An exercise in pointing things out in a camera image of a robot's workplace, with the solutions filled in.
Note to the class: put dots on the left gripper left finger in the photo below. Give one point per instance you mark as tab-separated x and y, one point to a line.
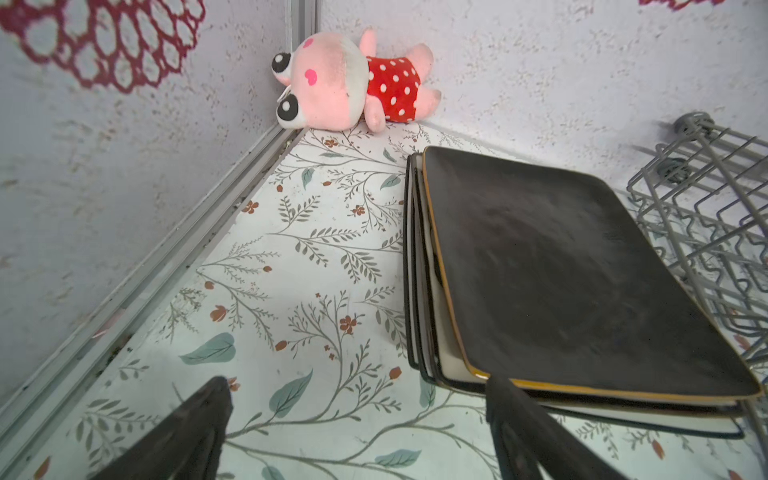
187	444

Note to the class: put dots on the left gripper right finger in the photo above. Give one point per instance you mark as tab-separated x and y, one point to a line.
530	444

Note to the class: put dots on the pink pig plush toy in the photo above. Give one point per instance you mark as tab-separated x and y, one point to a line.
332	83

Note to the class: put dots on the grey wire dish rack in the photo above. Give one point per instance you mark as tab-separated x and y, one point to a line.
702	201

